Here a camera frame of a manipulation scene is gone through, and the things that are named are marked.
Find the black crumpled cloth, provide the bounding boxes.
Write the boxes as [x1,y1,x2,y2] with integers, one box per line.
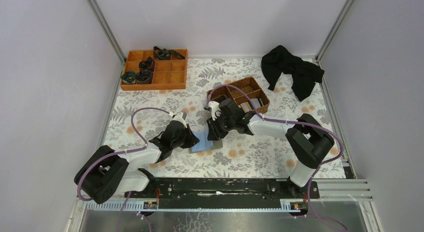
[261,45,325,101]

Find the black strap roll middle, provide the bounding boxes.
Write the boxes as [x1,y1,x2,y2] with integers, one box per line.
[138,56,156,71]

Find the black strap roll lower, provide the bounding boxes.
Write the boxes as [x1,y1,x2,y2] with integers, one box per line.
[136,69,154,85]

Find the cards stack in basket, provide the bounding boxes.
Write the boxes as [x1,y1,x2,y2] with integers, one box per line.
[238,98,264,112]

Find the floral patterned table mat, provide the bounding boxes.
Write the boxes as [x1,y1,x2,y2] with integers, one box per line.
[104,58,332,178]

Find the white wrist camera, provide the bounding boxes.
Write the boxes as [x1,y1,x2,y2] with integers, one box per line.
[208,101,222,121]
[172,111,187,127]

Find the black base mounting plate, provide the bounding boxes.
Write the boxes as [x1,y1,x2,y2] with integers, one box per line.
[125,178,320,209]

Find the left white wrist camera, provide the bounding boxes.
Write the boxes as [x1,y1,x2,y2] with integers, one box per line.
[172,111,187,127]

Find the grey leather card holder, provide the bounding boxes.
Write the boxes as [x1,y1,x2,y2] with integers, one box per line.
[189,130,223,154]

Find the aluminium frame rail front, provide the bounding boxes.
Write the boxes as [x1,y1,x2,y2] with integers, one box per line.
[86,178,372,213]

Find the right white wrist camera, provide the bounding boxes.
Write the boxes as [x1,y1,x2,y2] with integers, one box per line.
[208,101,222,121]

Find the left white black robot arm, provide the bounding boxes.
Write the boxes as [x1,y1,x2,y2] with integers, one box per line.
[74,120,199,204]

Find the black strap roll top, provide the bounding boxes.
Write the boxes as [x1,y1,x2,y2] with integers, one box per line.
[153,46,186,61]

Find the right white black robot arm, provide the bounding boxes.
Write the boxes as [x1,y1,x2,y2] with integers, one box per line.
[205,98,335,187]

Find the orange compartment tray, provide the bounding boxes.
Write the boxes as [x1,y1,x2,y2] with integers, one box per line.
[120,46,188,91]

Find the brown wicker divided basket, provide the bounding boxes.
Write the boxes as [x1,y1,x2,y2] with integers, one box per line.
[206,77,270,114]

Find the black green strap roll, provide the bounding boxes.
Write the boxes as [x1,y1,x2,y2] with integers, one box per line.
[120,70,138,85]

